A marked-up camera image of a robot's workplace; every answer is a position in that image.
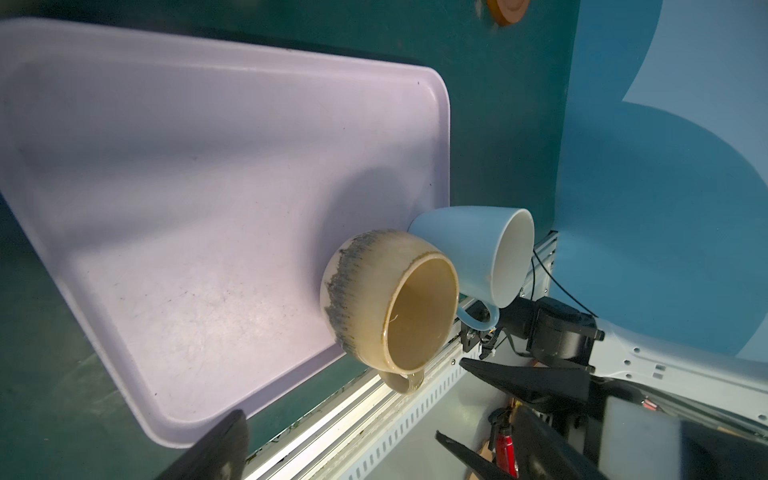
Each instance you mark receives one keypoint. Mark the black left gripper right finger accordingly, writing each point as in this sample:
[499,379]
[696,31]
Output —
[542,453]

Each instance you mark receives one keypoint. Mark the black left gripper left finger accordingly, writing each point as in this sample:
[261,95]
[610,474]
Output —
[219,454]

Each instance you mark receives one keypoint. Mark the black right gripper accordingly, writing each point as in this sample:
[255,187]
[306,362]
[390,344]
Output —
[635,433]

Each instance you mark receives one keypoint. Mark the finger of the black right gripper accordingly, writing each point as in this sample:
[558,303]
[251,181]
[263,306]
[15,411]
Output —
[481,467]

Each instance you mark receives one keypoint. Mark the light blue mug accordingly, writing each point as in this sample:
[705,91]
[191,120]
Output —
[490,248]

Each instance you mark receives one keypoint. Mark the yellow mug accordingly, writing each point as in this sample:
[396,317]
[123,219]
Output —
[390,299]

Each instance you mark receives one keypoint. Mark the brown wooden coaster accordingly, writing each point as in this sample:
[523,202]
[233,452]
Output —
[507,12]

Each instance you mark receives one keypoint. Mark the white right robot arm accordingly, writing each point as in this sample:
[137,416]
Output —
[559,336]

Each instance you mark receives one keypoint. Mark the lilac serving tray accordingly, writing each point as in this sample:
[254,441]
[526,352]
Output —
[185,195]

